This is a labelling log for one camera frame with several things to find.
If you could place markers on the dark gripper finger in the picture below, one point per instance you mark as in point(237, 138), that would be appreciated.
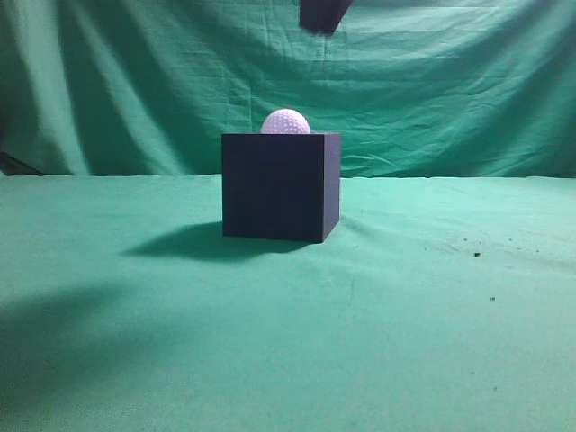
point(322, 16)

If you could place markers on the dark blue cube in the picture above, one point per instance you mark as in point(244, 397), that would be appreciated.
point(281, 186)

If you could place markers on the green table cloth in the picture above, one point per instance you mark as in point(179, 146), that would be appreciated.
point(444, 304)

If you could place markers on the green backdrop cloth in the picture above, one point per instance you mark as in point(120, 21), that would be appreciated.
point(415, 88)

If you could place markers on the white dimpled golf ball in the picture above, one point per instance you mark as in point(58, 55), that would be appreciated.
point(285, 121)

